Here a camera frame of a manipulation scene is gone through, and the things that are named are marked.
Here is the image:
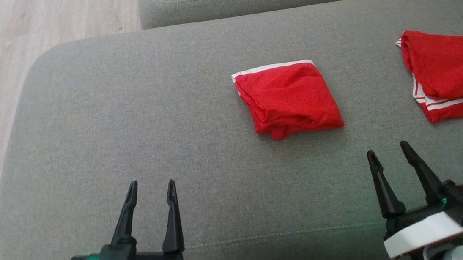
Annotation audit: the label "red white-trimmed shorts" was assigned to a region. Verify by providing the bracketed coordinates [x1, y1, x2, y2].
[230, 56, 346, 145]

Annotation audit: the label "grey fabric sofa seat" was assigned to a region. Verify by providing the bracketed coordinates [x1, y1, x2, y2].
[0, 0, 463, 260]

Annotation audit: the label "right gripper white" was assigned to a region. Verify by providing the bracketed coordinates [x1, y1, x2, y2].
[365, 135, 463, 260]

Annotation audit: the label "red white basketball jersey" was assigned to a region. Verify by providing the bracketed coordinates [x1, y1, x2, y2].
[394, 25, 463, 127]

